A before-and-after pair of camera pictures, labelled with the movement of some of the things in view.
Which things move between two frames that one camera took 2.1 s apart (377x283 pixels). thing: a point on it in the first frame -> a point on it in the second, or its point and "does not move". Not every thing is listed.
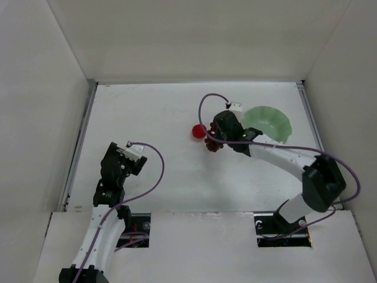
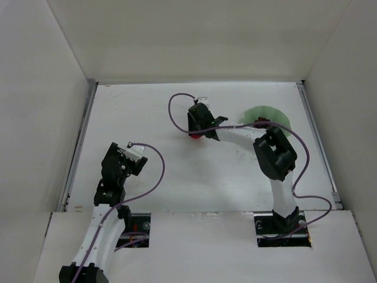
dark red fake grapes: x=212 y=145 -> x=262 y=119
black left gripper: x=116 y=154 does not move
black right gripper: x=220 y=127 -> x=195 y=121
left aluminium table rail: x=80 y=148 does not move
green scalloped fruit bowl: x=273 y=122 does not move
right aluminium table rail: x=336 y=203 does not move
